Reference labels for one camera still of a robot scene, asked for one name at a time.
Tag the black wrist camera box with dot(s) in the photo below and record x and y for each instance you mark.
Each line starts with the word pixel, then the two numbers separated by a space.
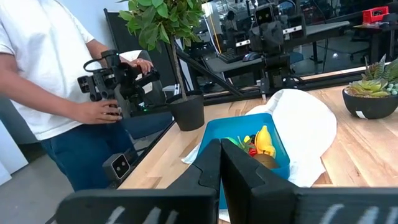
pixel 264 14

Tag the black keyboard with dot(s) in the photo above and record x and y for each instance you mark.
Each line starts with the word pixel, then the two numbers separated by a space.
pixel 231 57

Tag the teal plastic tupperware container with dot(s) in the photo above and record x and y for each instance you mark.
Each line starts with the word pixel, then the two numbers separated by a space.
pixel 230 127

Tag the green toy fruit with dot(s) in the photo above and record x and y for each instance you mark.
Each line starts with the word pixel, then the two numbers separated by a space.
pixel 233 141

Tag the black table-level camera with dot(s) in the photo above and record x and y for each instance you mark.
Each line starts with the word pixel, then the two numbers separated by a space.
pixel 119 166

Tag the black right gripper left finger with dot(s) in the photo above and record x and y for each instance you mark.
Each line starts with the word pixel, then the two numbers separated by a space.
pixel 205 168

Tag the leafy green potted plant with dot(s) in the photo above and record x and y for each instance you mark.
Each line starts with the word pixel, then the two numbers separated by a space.
pixel 161 18

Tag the small yellow toy vegetable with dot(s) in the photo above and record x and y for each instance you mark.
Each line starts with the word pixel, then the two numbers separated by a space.
pixel 246 138

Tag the person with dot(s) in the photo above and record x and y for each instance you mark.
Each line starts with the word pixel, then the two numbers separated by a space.
pixel 46 62

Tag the red plastic box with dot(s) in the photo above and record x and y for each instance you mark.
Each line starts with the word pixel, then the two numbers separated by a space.
pixel 375 15

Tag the yellow toy banana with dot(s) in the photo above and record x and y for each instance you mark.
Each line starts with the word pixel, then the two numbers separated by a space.
pixel 264 141

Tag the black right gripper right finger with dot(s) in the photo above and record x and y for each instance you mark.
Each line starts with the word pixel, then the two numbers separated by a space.
pixel 248 193

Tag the black computer mouse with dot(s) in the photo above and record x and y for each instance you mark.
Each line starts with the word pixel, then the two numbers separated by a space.
pixel 251 56

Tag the white plaid kitchen towel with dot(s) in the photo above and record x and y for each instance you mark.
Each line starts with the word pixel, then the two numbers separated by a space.
pixel 304 130

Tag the grey side desk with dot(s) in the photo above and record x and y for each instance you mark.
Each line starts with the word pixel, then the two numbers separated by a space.
pixel 320 29

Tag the succulent plant in black bowl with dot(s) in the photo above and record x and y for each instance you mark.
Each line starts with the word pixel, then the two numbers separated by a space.
pixel 370 99

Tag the red toy strawberry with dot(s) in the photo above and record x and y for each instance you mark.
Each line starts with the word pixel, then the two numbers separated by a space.
pixel 252 152

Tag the person's hand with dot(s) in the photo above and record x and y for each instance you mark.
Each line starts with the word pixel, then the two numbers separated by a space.
pixel 141 64
pixel 96 112

